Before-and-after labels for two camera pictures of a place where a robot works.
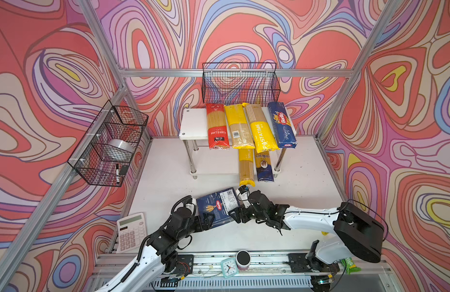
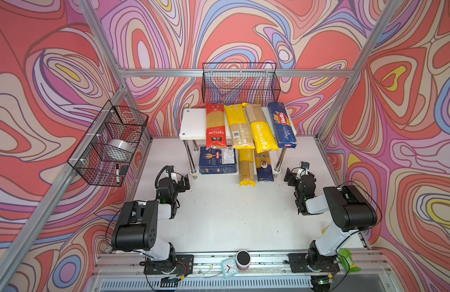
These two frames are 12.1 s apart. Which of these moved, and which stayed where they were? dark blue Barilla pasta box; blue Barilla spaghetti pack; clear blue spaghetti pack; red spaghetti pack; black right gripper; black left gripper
Moved: black right gripper; dark blue Barilla pasta box; black left gripper
Stayed: red spaghetti pack; blue Barilla spaghetti pack; clear blue spaghetti pack
